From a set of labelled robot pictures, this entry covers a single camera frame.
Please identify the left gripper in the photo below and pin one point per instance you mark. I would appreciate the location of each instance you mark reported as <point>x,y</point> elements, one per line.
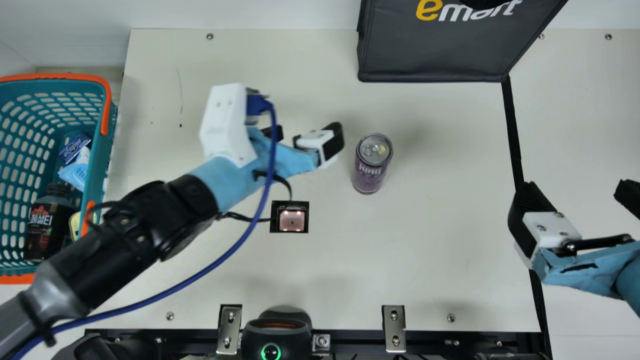
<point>235,185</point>

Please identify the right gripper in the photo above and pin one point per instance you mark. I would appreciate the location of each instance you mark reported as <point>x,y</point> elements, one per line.
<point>590,270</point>

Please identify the purple can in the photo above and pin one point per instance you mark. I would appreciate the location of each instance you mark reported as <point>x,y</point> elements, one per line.
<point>372,170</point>

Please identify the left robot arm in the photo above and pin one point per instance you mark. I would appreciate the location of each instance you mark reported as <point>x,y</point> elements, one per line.
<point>125,235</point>

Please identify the small square scanner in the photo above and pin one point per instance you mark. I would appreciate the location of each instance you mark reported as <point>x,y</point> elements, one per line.
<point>292,220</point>

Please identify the teal shopping basket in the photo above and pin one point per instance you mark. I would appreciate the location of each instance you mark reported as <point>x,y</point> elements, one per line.
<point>97,165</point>

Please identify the black device with green light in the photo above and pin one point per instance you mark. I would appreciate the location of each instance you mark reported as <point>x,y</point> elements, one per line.
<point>275,335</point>

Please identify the blue and white wipes pack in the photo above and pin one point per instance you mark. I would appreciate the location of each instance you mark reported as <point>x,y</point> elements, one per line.
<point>79,175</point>

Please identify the blue rectangular tin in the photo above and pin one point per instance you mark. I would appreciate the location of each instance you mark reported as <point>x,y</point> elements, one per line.
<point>74,147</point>

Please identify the gold rectangular tin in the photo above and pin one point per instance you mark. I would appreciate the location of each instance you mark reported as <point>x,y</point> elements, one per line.
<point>75,226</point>

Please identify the dark coffee bottle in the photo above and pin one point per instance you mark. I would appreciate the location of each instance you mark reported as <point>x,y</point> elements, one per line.
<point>42,225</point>

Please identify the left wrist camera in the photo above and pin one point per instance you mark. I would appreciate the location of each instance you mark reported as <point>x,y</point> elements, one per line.
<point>225,125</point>

